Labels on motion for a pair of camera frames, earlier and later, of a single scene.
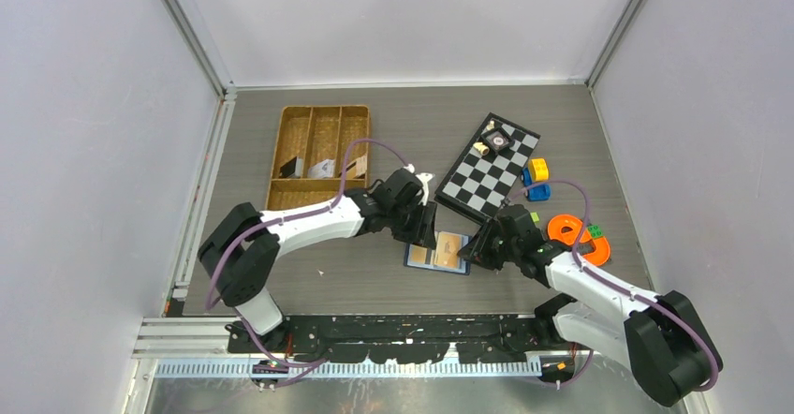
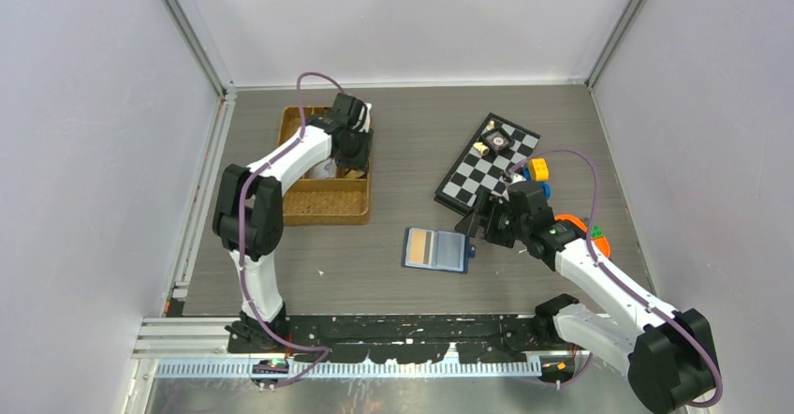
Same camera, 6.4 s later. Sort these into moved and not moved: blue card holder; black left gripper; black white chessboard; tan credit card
Moved: black left gripper
Not moved: tan credit card; blue card holder; black white chessboard
